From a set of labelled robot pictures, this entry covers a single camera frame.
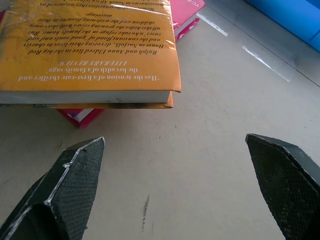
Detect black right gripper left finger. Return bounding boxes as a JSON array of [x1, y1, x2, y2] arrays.
[[0, 136, 106, 240]]

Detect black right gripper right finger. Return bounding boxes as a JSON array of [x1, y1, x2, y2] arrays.
[[245, 133, 320, 240]]

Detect orange paperback book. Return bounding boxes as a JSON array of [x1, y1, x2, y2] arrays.
[[0, 0, 182, 110]]

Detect pink book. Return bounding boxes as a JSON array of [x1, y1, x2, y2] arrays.
[[0, 0, 207, 129]]

